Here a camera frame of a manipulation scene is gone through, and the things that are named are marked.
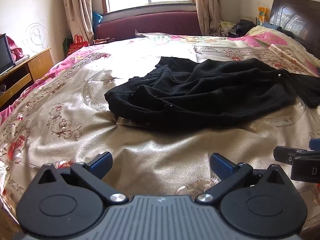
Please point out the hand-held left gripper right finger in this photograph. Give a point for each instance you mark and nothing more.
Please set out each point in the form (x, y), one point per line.
(221, 165)

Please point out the beige patterned curtain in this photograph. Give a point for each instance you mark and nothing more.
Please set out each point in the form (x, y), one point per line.
(206, 7)
(77, 7)

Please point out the maroon upholstered sofa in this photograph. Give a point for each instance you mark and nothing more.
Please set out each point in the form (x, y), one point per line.
(150, 23)

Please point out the red gift bag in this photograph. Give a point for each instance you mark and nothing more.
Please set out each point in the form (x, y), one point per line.
(77, 46)

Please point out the pink floral cloth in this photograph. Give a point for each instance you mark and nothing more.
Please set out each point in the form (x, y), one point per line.
(16, 48)

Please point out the black pants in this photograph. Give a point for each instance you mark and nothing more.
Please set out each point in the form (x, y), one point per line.
(200, 92)

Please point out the blue plastic bag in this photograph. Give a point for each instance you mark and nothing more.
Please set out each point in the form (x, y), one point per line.
(96, 20)

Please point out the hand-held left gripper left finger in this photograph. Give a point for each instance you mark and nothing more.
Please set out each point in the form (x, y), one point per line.
(101, 163)

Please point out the pale yellow cloth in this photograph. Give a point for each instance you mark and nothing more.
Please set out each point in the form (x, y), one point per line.
(226, 26)

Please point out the orange yellow package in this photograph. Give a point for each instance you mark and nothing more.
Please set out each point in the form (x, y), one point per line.
(263, 15)

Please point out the dark wooden headboard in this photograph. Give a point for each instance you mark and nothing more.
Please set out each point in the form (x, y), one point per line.
(295, 15)

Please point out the flat screen television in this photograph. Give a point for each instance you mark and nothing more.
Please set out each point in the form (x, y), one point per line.
(5, 52)

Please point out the pile of dark clothes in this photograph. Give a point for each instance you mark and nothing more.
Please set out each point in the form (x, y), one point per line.
(243, 27)

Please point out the floral satin bedspread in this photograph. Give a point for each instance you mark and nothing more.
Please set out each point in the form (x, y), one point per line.
(75, 120)

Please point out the brown handbag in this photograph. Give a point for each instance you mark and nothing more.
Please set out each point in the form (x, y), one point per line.
(103, 40)

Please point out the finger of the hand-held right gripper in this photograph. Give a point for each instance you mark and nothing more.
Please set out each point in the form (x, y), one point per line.
(315, 144)
(285, 155)

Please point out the wooden tv cabinet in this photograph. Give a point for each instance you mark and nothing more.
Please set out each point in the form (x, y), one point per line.
(40, 63)

